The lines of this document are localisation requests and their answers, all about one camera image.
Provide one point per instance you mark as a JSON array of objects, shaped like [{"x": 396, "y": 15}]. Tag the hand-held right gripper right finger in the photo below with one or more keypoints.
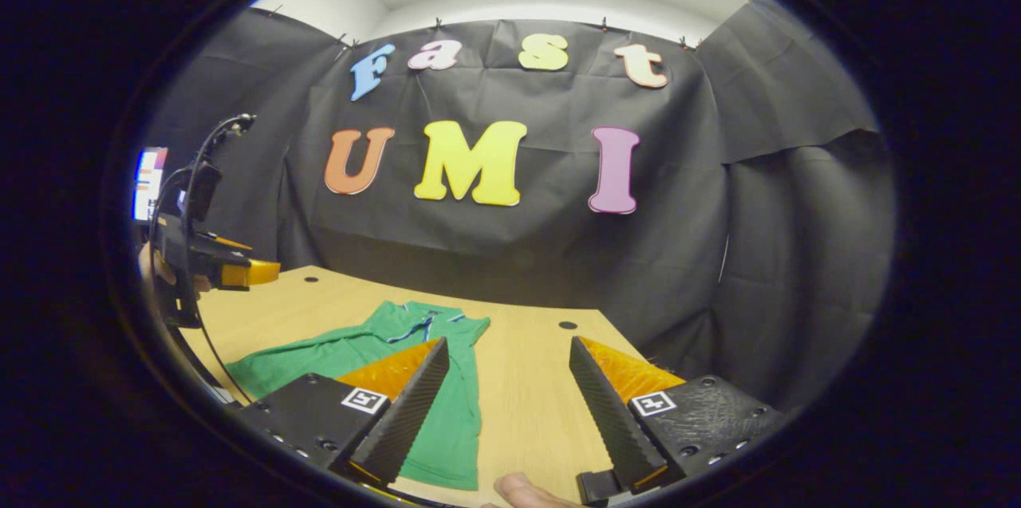
[{"x": 614, "y": 420}]

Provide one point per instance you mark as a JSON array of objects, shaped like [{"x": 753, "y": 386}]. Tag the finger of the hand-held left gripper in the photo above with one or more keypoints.
[
  {"x": 249, "y": 273},
  {"x": 231, "y": 242}
]

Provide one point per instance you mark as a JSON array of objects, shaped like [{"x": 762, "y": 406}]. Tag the black backdrop cloth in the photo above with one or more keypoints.
[{"x": 518, "y": 269}]

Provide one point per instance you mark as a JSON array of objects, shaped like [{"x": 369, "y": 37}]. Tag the computer monitor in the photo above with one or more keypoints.
[{"x": 149, "y": 183}]

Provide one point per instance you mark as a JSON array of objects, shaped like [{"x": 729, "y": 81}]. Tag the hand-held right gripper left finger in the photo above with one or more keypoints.
[{"x": 415, "y": 412}]

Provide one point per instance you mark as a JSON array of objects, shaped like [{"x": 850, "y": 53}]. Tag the green T-shirt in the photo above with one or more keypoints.
[{"x": 455, "y": 412}]

